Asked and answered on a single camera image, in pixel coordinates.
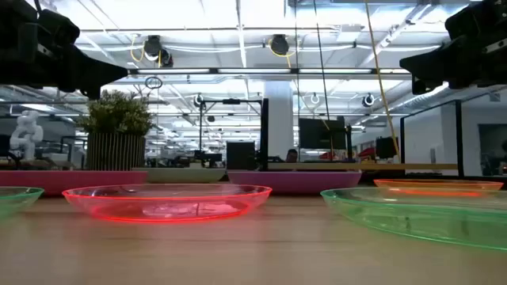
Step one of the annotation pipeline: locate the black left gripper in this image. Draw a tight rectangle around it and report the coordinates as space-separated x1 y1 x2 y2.
15 23 129 101

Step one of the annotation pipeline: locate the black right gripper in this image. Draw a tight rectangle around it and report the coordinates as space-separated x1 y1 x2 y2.
399 22 507 96

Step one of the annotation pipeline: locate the magenta opaque plate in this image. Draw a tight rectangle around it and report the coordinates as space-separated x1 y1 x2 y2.
0 169 149 197

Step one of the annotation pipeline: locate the orange transparent plastic plate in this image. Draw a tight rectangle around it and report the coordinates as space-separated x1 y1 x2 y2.
373 178 505 198

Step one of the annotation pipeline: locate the pale teal opaque plate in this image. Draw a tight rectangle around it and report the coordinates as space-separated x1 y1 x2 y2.
132 166 227 184

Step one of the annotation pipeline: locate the red transparent plastic plate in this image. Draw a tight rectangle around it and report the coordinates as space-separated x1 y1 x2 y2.
62 183 273 224

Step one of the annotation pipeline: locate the green transparent plastic plate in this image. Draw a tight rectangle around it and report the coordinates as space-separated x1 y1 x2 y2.
0 186 45 219
320 187 507 252

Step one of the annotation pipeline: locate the purple opaque plate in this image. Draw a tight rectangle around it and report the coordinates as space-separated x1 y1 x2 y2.
227 169 363 196

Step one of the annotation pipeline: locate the potted plant in striped pot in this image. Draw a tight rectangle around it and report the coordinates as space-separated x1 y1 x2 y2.
76 89 155 173

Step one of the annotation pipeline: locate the small black monitor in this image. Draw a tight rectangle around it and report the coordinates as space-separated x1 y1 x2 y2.
375 135 399 161

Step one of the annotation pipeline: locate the black computer monitor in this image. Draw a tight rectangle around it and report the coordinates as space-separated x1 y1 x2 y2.
298 116 347 151

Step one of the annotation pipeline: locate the black square equipment box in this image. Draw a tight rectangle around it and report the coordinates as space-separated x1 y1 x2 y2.
226 141 257 172

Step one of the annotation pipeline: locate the black hanging cable loop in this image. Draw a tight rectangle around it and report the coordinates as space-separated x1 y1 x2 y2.
144 75 164 90

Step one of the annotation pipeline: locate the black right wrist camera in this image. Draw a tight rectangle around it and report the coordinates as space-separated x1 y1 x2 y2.
444 1 501 40

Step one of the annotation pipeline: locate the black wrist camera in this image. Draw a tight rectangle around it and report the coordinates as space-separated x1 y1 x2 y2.
36 9 81 45
444 1 501 40

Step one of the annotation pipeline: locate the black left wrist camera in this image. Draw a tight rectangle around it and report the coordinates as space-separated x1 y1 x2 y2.
36 9 81 45

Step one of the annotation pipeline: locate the wooden shelf with black frame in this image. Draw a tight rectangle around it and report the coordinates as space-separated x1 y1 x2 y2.
259 97 464 177

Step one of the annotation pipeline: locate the black metal gantry frame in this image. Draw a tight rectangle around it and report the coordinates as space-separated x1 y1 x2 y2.
199 97 265 165

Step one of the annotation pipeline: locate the long ceiling light rail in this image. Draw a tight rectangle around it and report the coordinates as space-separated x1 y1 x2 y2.
128 67 413 76

